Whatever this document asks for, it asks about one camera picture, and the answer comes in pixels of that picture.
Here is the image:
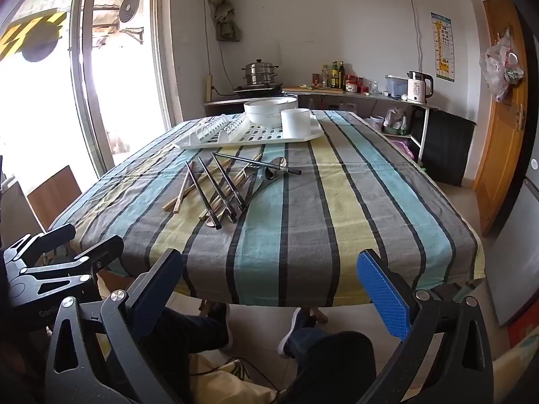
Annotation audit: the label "white plastic dish rack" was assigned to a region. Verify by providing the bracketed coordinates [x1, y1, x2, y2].
[173, 111, 325, 151]

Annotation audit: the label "black cabinet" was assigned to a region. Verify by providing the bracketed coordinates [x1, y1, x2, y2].
[410, 107, 477, 187]

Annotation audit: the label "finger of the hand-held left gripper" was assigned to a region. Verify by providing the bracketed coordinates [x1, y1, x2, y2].
[21, 235, 125, 288]
[3, 224, 77, 264]

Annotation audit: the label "olive hanging cloth bag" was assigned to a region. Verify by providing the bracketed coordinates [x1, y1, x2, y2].
[206, 0, 243, 43]

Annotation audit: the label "red floor box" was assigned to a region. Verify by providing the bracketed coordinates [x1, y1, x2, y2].
[507, 311, 539, 348]

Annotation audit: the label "clear plastic container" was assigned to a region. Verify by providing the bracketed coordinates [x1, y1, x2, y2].
[385, 75, 409, 99]

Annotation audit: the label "wooden door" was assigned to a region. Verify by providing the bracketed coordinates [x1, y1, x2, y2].
[474, 0, 532, 237]

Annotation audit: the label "person's left leg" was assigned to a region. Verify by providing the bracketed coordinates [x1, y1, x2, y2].
[141, 302, 235, 404]

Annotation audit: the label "giraffe wall poster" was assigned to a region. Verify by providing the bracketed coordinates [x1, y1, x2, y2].
[430, 11, 457, 83]

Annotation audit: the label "striped tablecloth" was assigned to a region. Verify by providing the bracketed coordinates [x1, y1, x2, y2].
[48, 109, 486, 309]

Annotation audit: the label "person's right leg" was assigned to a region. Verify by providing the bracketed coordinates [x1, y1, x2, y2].
[277, 307, 377, 404]

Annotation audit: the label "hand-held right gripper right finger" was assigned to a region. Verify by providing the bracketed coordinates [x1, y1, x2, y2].
[356, 249, 494, 404]

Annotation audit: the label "black induction cooker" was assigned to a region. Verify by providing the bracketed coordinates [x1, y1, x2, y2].
[233, 84, 284, 96]

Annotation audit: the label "hanging plastic bags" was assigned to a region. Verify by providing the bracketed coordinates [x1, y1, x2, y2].
[480, 29, 526, 102]

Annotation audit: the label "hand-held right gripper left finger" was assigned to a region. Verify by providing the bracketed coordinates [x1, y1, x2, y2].
[44, 247, 184, 404]

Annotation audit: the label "metal window frame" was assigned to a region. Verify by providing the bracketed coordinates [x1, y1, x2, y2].
[67, 0, 183, 177]

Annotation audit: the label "black stove wall cable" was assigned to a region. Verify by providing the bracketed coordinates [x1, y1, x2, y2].
[204, 0, 237, 94]

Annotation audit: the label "foil food bags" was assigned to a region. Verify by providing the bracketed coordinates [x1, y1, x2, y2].
[383, 107, 412, 136]

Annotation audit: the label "white electric kettle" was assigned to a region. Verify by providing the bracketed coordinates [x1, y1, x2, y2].
[405, 71, 435, 104]

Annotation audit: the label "outdoor fan unit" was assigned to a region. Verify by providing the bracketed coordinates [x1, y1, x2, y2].
[118, 0, 142, 24]

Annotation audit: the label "beige floor bag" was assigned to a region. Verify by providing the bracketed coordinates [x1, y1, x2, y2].
[189, 352, 279, 404]

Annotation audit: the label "white utensil cup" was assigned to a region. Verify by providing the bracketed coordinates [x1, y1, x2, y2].
[281, 108, 313, 140]

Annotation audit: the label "grey kettle wall cable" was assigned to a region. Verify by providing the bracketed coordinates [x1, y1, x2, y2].
[402, 0, 424, 75]

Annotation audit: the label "long metal counter shelf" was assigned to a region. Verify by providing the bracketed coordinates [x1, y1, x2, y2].
[282, 88, 441, 166]

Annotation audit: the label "black chopstick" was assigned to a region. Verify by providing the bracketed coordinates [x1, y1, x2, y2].
[217, 154, 303, 176]
[197, 157, 239, 224]
[211, 151, 249, 212]
[185, 160, 222, 231]

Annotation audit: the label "steel steamer pot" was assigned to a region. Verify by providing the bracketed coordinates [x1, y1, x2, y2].
[241, 61, 279, 87]

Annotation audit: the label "brown wooden board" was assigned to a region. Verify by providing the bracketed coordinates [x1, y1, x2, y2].
[26, 165, 83, 231]

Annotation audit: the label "yellow black striped sign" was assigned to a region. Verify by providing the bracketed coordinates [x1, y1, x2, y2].
[0, 9, 68, 63]

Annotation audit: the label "white bowl black rim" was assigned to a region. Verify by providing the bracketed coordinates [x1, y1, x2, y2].
[244, 97, 299, 127]

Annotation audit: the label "pink lid storage box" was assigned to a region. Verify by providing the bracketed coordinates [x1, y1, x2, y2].
[393, 138, 416, 163]

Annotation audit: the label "wooden cutting board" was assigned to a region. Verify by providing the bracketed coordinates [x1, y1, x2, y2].
[281, 87, 345, 94]

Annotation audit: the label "person's leg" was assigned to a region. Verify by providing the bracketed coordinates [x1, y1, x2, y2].
[141, 302, 235, 404]
[277, 307, 377, 404]

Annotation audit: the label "short metal stove shelf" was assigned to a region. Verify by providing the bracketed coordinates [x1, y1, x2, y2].
[203, 92, 298, 119]

